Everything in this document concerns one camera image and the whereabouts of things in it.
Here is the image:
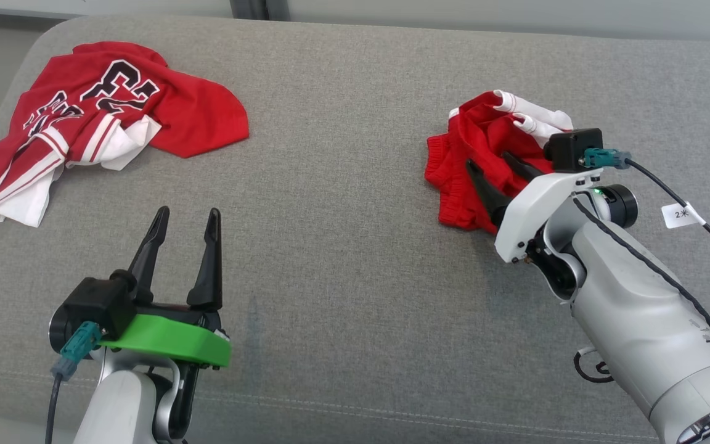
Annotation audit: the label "left camera cable teal plug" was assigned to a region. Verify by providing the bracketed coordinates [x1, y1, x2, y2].
[45, 321, 103, 444]

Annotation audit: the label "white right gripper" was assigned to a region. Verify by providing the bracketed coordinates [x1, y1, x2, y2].
[465, 151, 605, 265]

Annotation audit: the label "grey fabric sofa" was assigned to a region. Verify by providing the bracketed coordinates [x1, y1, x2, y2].
[0, 14, 710, 444]

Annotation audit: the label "white cable label tag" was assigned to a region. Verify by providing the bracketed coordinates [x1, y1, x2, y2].
[661, 202, 707, 230]

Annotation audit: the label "red shorts with white trim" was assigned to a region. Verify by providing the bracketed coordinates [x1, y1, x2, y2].
[424, 89, 574, 234]

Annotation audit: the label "thin black cable loop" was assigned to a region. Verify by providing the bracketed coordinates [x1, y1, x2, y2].
[574, 347, 616, 384]

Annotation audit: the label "red Bulls 23 jersey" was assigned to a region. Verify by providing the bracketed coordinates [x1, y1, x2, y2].
[0, 41, 250, 229]

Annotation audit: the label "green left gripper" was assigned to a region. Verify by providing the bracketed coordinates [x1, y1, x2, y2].
[99, 206, 232, 369]

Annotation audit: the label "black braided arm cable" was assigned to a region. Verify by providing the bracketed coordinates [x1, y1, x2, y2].
[571, 192, 710, 349]

